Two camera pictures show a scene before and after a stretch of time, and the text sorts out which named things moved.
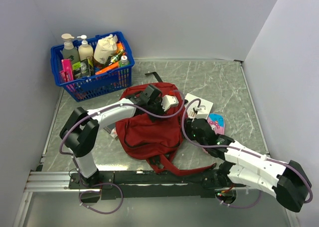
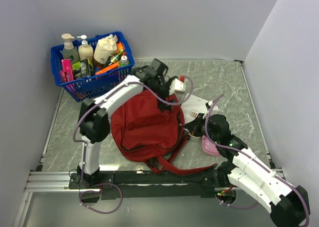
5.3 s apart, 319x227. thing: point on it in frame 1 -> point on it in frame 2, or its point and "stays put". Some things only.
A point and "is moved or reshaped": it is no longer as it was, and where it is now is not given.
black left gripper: x=158 y=101 -> x=163 y=106
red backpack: x=141 y=136 is moved or reshaped
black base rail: x=154 y=184 stays put
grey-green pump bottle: x=69 y=52 stays put
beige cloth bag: x=104 y=47 stays put
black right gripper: x=188 y=127 -> x=194 y=126
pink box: x=67 y=73 stays put
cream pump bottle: x=84 y=51 stays put
